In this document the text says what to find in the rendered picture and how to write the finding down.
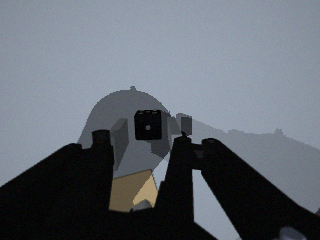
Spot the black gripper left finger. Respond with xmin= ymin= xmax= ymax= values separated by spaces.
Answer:
xmin=0 ymin=118 xmax=129 ymax=240

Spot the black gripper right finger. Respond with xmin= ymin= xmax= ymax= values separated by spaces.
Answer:
xmin=142 ymin=117 xmax=320 ymax=240

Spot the black die with white pips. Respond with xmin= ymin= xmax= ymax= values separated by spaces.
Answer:
xmin=134 ymin=110 xmax=162 ymax=140

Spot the tan flat mat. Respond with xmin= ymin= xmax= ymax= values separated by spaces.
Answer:
xmin=109 ymin=169 xmax=158 ymax=212

